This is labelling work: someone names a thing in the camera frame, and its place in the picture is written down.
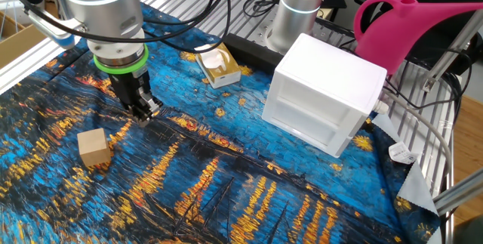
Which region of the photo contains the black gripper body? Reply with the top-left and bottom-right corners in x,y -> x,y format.
109,64 -> 152,106

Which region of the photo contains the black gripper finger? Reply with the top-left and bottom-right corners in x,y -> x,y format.
138,87 -> 164,115
130,98 -> 154,128

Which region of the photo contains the small plain wooden cube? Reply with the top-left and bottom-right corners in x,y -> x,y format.
77,128 -> 112,168

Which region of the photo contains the golden tissue box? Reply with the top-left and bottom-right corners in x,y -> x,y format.
194,42 -> 242,89

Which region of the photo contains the blue yellow painting-print tablecloth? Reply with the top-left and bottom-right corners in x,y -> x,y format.
0,0 -> 442,244

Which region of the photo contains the black foam strip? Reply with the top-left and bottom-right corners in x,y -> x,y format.
222,32 -> 284,75

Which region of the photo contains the brown cardboard box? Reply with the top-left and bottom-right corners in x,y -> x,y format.
0,9 -> 50,69

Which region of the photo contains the white plastic drawer box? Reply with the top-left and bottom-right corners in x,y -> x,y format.
261,32 -> 389,159

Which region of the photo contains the pink plastic watering can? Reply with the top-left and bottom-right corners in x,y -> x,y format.
353,0 -> 483,76

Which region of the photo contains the white printed label tag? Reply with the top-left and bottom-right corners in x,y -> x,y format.
388,141 -> 419,165

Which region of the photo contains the green flange ring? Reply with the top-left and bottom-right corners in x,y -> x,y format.
93,43 -> 150,76

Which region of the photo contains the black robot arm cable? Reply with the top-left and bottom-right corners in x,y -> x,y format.
5,0 -> 241,54

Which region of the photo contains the silver blue wrist camera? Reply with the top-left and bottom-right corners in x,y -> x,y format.
24,5 -> 76,51

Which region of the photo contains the aluminium table edge rail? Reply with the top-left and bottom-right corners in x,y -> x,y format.
0,36 -> 82,94

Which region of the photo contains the grey cable of white box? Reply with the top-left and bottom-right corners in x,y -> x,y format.
380,88 -> 454,184

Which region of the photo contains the slanted aluminium frame profile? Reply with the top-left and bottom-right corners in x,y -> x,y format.
421,9 -> 483,93

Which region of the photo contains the thick aluminium frame profile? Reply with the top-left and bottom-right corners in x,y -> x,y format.
432,168 -> 483,217

